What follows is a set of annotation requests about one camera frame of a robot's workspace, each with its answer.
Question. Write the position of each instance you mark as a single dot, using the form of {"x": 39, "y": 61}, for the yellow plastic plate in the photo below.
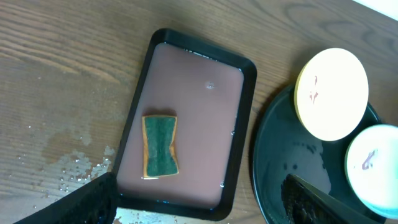
{"x": 331, "y": 94}

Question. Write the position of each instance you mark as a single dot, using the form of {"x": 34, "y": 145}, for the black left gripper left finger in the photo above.
{"x": 93, "y": 203}

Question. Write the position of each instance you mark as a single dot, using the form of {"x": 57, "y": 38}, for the round black tray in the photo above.
{"x": 283, "y": 146}

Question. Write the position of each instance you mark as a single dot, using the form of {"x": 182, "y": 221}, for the mint green plate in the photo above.
{"x": 371, "y": 168}

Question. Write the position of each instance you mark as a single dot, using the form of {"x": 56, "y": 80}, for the orange green sponge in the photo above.
{"x": 160, "y": 158}

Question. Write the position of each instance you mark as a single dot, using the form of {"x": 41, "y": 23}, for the black rectangular water tray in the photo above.
{"x": 209, "y": 91}

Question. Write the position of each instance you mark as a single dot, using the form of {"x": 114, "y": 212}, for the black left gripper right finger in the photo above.
{"x": 305, "y": 204}

